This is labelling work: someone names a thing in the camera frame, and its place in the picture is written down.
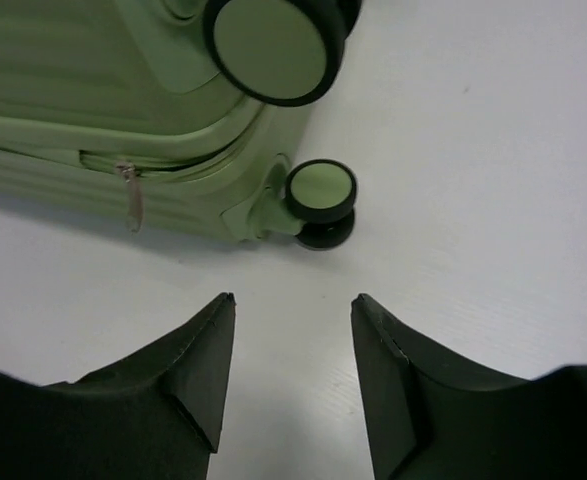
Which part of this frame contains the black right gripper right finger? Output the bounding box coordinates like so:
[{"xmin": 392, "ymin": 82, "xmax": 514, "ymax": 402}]
[{"xmin": 351, "ymin": 294, "xmax": 587, "ymax": 479}]

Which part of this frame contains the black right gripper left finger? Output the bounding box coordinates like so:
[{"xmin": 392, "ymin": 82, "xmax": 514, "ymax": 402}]
[{"xmin": 0, "ymin": 293, "xmax": 236, "ymax": 479}]

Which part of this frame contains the light green suitcase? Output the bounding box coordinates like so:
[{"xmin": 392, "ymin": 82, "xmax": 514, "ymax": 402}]
[{"xmin": 0, "ymin": 1, "xmax": 362, "ymax": 250}]

